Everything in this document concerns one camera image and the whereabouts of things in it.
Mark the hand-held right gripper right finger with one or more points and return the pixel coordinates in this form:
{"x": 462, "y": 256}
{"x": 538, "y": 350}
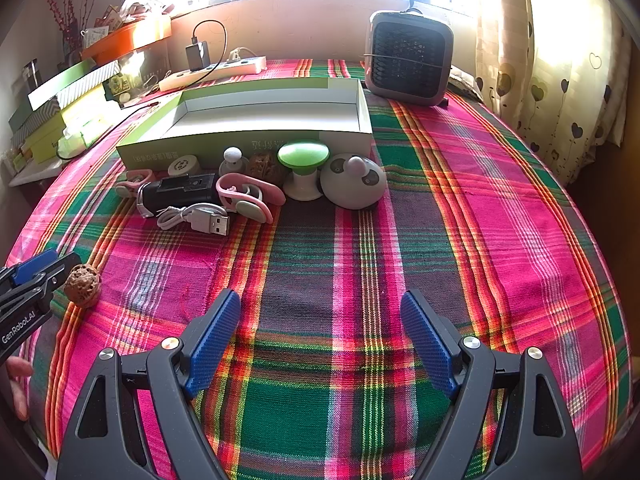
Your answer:
{"x": 427, "y": 340}

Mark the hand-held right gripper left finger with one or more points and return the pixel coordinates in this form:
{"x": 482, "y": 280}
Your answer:
{"x": 215, "y": 340}

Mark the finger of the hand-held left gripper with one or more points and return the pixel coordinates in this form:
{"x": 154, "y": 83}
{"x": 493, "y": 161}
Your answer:
{"x": 65, "y": 266}
{"x": 32, "y": 264}

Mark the brown walnut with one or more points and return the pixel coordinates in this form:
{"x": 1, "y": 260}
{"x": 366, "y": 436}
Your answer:
{"x": 84, "y": 284}
{"x": 262, "y": 164}

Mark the pink ear hook clip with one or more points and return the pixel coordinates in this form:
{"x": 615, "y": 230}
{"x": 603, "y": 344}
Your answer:
{"x": 131, "y": 178}
{"x": 250, "y": 206}

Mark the black electric device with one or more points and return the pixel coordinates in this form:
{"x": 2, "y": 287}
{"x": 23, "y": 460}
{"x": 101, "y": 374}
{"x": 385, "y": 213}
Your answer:
{"x": 175, "y": 192}

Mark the small round beige gadget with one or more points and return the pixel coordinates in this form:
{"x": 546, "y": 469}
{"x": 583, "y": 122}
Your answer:
{"x": 183, "y": 165}

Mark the grey round panda gadget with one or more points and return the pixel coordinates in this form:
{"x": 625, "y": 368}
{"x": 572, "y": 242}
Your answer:
{"x": 350, "y": 186}

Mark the small white knob massager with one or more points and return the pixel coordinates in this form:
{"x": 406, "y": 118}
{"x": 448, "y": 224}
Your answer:
{"x": 232, "y": 160}

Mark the green mushroom massager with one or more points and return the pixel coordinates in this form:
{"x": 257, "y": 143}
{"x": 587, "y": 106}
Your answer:
{"x": 302, "y": 152}

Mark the green and white cardboard box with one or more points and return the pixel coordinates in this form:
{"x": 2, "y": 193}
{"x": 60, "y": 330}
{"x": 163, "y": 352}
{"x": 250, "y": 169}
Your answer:
{"x": 270, "y": 110}

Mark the person's left hand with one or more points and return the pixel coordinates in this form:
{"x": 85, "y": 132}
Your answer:
{"x": 17, "y": 375}

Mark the white side table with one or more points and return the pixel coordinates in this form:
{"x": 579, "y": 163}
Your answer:
{"x": 30, "y": 175}

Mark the plaid blanket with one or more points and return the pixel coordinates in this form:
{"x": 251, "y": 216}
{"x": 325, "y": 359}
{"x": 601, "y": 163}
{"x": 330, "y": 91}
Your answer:
{"x": 325, "y": 260}

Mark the tissue pack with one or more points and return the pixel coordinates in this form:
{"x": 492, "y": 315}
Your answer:
{"x": 82, "y": 132}

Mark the small green patterned box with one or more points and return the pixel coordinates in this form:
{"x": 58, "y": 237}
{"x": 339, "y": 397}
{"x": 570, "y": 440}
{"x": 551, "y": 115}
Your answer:
{"x": 120, "y": 87}

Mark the dark tumbler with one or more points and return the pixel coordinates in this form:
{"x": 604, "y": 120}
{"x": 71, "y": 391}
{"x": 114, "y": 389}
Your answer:
{"x": 30, "y": 74}

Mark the white mug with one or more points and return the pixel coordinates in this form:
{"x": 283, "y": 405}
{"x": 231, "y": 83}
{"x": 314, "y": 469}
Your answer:
{"x": 94, "y": 37}

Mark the orange storage box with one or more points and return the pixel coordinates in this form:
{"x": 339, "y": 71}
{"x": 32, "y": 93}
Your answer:
{"x": 125, "y": 40}

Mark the black charger adapter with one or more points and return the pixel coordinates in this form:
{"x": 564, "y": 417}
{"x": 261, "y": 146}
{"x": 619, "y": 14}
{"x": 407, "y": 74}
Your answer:
{"x": 197, "y": 55}

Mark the grey pillow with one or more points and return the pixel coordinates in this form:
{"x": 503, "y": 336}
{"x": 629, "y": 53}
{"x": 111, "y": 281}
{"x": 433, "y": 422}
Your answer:
{"x": 462, "y": 84}

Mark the red flower branches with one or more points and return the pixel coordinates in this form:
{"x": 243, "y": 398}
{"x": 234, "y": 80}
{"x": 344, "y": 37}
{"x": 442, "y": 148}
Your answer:
{"x": 62, "y": 0}

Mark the white power strip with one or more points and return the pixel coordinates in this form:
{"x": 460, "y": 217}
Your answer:
{"x": 240, "y": 66}

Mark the white plug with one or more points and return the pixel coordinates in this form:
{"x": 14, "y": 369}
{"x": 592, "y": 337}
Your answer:
{"x": 235, "y": 54}

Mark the white plastic bag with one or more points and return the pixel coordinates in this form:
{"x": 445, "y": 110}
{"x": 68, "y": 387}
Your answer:
{"x": 145, "y": 2}

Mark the grey portable heater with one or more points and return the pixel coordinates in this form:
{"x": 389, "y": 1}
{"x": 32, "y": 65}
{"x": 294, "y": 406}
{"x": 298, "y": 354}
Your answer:
{"x": 407, "y": 55}

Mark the heart print curtain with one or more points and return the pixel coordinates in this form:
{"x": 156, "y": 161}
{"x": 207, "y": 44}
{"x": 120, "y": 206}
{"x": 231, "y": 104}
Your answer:
{"x": 565, "y": 60}

